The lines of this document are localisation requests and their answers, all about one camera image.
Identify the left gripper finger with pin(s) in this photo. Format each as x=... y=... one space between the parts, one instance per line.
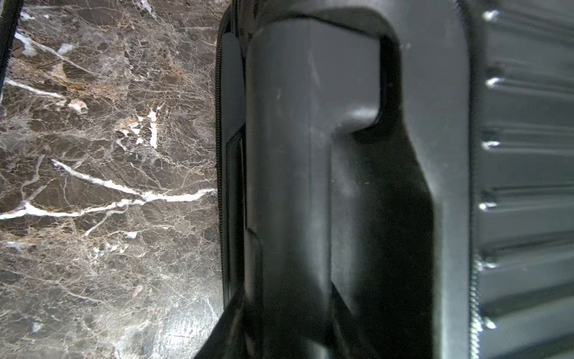
x=227 y=340

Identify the black ribbed hard-shell suitcase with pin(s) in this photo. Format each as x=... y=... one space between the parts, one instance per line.
x=395 y=178

